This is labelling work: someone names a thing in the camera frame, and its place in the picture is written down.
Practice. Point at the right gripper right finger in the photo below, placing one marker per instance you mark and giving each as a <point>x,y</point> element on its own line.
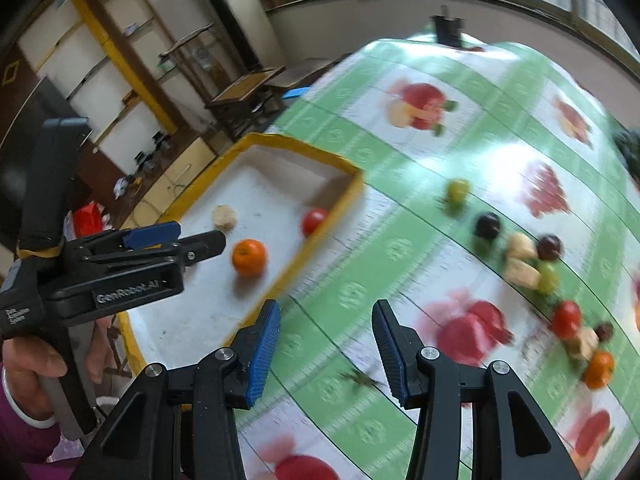
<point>512,437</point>

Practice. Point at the small orange tangerine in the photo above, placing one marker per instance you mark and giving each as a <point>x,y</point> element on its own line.
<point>599,371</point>

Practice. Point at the person left hand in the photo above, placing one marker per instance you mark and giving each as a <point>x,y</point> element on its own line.
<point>25,359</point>

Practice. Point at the round breaded cake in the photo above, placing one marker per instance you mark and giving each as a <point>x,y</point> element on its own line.
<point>225,218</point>

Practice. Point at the blue white box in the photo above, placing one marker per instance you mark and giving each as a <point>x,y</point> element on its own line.
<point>294,93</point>

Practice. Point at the wooden chair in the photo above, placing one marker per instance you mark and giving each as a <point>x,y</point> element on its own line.
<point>197,57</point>

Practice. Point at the black plum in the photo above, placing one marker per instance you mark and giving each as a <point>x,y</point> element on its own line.
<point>487,226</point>

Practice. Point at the beige cake chunk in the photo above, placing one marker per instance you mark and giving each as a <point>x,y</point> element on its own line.
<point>520,273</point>
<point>521,247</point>

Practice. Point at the black pen holder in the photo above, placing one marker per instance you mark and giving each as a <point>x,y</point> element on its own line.
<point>447,30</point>

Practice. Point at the beige cake chunk front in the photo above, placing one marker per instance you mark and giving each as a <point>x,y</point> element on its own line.
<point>520,273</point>

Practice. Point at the large green grape with stem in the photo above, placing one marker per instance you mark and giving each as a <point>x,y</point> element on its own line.
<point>548,277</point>

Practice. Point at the dark red plum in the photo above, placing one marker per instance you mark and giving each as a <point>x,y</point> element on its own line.
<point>549,248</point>

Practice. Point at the large orange tangerine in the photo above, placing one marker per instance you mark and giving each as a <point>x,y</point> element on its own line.
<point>249,258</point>

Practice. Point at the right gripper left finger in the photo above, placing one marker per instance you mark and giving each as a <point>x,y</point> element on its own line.
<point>182,420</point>

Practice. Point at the pale cake chunk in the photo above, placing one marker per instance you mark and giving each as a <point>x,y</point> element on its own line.
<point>583,345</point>

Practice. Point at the dark green leafy vegetable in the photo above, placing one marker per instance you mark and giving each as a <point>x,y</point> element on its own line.
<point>628,144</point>

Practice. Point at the small green calyx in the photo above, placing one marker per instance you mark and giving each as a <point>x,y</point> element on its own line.
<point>360,379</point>

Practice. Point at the small red tomato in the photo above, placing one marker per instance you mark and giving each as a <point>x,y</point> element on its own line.
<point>312,220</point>

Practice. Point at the yellow rimmed white tray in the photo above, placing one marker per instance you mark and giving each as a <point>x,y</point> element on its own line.
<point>276,200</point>

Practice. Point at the dark red date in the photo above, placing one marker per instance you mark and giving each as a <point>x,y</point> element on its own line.
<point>604,331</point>

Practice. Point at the small green grape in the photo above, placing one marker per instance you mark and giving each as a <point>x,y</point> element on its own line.
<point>457,192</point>

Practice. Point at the dark wooden stool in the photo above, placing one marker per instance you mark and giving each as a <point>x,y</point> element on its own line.
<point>299,75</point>
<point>243,103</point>

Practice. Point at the large red tomato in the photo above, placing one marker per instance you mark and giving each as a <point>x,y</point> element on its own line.
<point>566,319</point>

